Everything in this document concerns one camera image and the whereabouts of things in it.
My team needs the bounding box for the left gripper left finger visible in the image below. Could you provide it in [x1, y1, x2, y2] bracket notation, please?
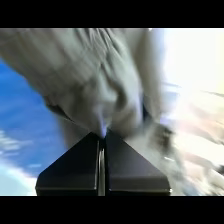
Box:
[35, 131, 101, 197]

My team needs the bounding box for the dark grey garment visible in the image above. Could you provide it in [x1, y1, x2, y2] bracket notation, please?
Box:
[0, 27, 188, 197]

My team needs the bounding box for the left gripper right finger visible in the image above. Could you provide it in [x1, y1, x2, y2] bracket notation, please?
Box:
[105, 129, 173, 197]

